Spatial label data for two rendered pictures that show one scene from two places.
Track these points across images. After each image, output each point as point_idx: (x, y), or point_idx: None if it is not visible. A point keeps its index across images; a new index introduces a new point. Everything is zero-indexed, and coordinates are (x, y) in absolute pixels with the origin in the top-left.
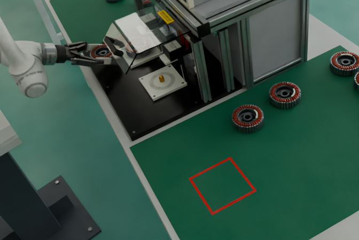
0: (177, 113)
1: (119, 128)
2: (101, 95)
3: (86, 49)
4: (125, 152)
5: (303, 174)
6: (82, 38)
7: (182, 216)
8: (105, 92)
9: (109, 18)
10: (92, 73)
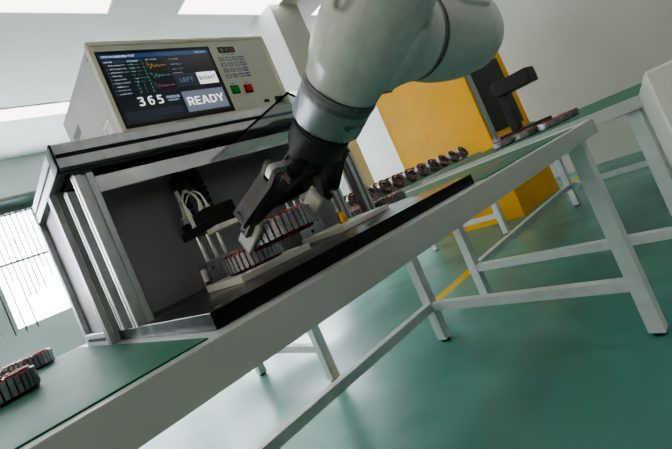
0: (403, 199)
1: (461, 192)
2: (395, 230)
3: (262, 223)
4: (497, 173)
5: (434, 184)
6: (86, 396)
7: (529, 149)
8: (390, 217)
9: (3, 419)
10: (321, 271)
